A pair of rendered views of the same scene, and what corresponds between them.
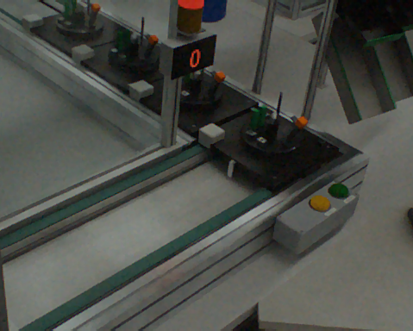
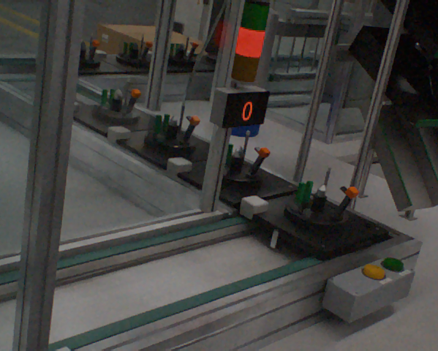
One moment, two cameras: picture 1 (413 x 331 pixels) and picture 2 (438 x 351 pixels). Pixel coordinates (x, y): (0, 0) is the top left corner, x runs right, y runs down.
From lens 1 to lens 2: 0.31 m
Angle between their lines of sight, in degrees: 16
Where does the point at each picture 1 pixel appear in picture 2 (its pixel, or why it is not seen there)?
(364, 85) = (412, 176)
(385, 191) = not seen: outside the picture
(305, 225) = (360, 289)
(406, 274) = not seen: outside the picture
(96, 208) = (131, 256)
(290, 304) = not seen: outside the picture
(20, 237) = not seen: hidden behind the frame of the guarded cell
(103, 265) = (138, 307)
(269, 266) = (317, 336)
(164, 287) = (208, 323)
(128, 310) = (170, 339)
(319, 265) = (373, 341)
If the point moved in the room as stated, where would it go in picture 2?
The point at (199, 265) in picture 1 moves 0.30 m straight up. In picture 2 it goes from (246, 308) to (284, 137)
